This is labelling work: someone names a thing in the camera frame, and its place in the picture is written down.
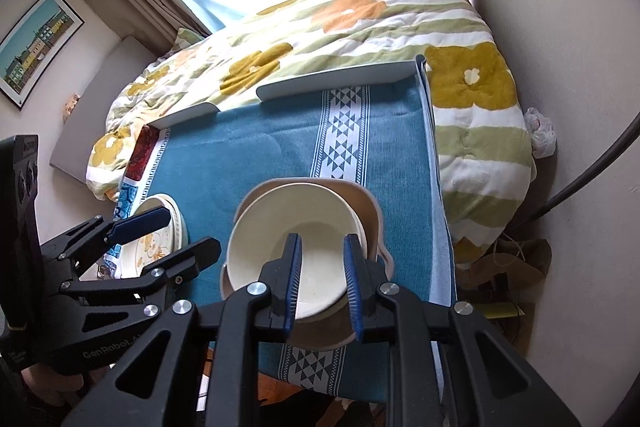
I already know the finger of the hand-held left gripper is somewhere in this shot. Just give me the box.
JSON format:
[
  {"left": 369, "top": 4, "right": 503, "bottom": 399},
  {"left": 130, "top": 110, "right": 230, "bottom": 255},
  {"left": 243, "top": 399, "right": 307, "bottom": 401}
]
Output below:
[
  {"left": 42, "top": 206, "right": 172, "bottom": 264},
  {"left": 64, "top": 236, "right": 222, "bottom": 304}
]

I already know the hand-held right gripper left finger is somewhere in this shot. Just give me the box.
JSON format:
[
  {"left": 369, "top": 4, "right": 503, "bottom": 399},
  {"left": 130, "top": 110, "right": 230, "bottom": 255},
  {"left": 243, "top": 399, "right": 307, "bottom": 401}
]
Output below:
[{"left": 60, "top": 233, "right": 304, "bottom": 427}]

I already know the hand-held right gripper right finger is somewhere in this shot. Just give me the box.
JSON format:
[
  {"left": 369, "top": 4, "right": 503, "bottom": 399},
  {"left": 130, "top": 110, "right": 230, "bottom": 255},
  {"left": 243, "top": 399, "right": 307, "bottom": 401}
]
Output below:
[{"left": 342, "top": 234, "right": 583, "bottom": 427}]

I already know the cream plate with floral print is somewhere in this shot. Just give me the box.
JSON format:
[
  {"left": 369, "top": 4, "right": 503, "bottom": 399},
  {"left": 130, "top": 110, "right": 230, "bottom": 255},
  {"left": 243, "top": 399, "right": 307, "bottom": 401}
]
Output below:
[{"left": 117, "top": 194, "right": 189, "bottom": 279}]

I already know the plain cream bowl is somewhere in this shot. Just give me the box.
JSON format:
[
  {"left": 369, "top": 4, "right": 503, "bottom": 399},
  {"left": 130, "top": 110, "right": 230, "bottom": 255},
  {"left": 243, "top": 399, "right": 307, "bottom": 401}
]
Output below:
[{"left": 226, "top": 185, "right": 368, "bottom": 321}]

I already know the pink wavy-rim bowl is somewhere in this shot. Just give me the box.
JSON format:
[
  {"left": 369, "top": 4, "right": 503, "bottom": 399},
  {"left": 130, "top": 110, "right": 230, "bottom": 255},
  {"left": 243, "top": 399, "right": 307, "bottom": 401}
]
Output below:
[{"left": 220, "top": 177, "right": 396, "bottom": 350}]

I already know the person's left hand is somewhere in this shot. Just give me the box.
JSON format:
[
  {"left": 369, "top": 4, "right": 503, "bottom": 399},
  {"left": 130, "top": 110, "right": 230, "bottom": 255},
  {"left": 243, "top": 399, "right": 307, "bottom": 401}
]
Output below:
[{"left": 20, "top": 368, "right": 84, "bottom": 401}]

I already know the blue patterned cloth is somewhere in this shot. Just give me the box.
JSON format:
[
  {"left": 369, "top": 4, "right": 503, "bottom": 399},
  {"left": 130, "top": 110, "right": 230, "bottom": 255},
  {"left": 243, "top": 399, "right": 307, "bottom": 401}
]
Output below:
[{"left": 114, "top": 184, "right": 139, "bottom": 222}]

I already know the red patterned cloth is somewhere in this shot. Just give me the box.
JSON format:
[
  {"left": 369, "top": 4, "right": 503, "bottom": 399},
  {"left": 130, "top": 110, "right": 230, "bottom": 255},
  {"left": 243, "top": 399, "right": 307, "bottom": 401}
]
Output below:
[{"left": 125, "top": 124, "right": 162, "bottom": 184}]

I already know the teal patterned tablecloth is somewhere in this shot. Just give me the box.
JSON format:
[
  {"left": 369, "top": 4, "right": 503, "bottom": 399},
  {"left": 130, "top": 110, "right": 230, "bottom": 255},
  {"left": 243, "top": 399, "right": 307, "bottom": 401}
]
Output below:
[{"left": 117, "top": 84, "right": 456, "bottom": 403}]

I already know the grey padded headboard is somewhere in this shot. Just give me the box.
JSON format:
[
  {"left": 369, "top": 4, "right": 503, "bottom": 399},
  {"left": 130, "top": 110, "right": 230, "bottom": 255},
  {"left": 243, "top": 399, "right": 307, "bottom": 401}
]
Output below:
[{"left": 50, "top": 36, "right": 151, "bottom": 188}]

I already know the brown paper bag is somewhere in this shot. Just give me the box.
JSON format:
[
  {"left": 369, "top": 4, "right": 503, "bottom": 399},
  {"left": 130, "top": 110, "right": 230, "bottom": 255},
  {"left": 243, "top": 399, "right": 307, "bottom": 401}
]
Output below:
[{"left": 460, "top": 237, "right": 552, "bottom": 308}]

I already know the green patterned pillow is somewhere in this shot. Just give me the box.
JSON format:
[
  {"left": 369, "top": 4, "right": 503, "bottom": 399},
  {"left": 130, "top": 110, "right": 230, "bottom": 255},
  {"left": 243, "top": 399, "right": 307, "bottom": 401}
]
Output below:
[{"left": 172, "top": 28, "right": 207, "bottom": 54}]

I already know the framed picture of houses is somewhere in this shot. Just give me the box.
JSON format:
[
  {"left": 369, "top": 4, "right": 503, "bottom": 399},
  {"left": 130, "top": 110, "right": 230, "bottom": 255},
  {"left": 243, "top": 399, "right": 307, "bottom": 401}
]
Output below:
[{"left": 0, "top": 0, "right": 86, "bottom": 110}]

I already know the white plastic bag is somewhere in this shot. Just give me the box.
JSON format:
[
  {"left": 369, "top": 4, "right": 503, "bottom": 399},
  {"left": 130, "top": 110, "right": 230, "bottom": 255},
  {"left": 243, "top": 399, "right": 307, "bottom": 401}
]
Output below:
[{"left": 525, "top": 107, "right": 557, "bottom": 158}]

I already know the floral duvet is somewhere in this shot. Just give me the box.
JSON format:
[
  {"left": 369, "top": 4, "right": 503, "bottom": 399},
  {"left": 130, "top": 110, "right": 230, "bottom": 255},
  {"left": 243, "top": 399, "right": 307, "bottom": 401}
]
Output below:
[{"left": 85, "top": 0, "right": 536, "bottom": 263}]

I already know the white table edge rail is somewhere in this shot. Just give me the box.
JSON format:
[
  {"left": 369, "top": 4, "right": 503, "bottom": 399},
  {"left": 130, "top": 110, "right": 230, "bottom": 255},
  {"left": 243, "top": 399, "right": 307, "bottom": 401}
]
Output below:
[
  {"left": 150, "top": 102, "right": 221, "bottom": 130},
  {"left": 256, "top": 59, "right": 427, "bottom": 102}
]

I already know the black hose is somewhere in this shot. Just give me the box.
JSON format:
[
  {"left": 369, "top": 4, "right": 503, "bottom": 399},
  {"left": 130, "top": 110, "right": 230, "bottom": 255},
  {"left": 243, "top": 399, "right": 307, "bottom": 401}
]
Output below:
[{"left": 515, "top": 107, "right": 640, "bottom": 228}]

